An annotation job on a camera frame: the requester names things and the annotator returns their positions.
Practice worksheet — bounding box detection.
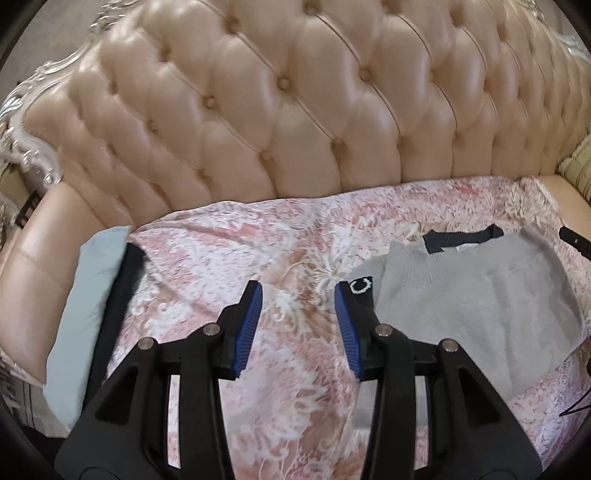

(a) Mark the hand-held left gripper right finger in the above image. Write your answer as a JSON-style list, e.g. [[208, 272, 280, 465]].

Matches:
[[334, 281, 542, 480]]

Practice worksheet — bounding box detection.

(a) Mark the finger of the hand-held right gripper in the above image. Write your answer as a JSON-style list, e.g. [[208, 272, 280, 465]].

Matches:
[[558, 225, 591, 256]]

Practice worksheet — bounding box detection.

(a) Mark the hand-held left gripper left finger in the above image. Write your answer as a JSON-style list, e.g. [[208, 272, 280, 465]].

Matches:
[[54, 280, 264, 480]]

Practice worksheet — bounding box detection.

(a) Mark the grey knit sweater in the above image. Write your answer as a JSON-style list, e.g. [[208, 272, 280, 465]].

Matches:
[[348, 224, 588, 402]]

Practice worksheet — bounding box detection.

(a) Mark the striped pillow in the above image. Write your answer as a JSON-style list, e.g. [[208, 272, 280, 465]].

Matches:
[[556, 136, 591, 206]]

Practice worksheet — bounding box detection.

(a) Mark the pink floral blanket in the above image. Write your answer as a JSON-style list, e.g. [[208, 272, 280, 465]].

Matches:
[[104, 175, 591, 480]]

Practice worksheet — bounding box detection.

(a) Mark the dark folded garment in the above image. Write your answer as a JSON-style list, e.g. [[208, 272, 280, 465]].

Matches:
[[83, 244, 149, 407]]

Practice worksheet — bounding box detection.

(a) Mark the light blue folded garment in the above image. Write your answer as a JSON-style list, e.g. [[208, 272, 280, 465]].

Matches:
[[44, 225, 131, 428]]

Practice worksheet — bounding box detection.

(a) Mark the beige tufted leather sofa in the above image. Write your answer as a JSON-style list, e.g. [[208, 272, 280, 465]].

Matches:
[[0, 0, 591, 384]]

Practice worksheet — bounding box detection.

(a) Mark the pale patterned cloth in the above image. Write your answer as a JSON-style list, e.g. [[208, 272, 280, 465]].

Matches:
[[0, 351, 49, 437]]

